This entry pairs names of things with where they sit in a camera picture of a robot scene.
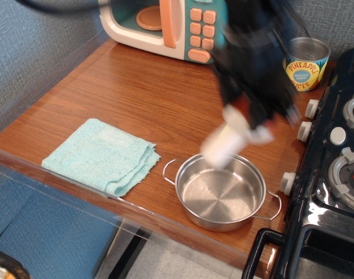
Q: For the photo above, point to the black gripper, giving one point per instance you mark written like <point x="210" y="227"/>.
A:
<point x="253" y="84"/>

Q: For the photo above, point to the plush brown white mushroom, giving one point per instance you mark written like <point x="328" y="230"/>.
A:
<point x="235" y="134"/>

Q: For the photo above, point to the stainless steel pot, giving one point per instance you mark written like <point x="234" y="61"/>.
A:
<point x="219" y="200"/>

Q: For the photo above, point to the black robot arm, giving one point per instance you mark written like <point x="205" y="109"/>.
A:
<point x="252" y="16"/>

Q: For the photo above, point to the light blue folded towel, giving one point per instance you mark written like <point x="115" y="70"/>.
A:
<point x="104" y="158"/>

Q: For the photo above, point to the pineapple slices can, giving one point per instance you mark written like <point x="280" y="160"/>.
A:
<point x="306" y="62"/>

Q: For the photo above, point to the toy microwave teal and cream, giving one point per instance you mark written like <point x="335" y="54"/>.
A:
<point x="184" y="30"/>

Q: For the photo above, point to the black toy stove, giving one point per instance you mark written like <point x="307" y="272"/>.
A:
<point x="318" y="240"/>

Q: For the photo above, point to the orange plush object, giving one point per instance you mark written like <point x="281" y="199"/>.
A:
<point x="9" y="276"/>

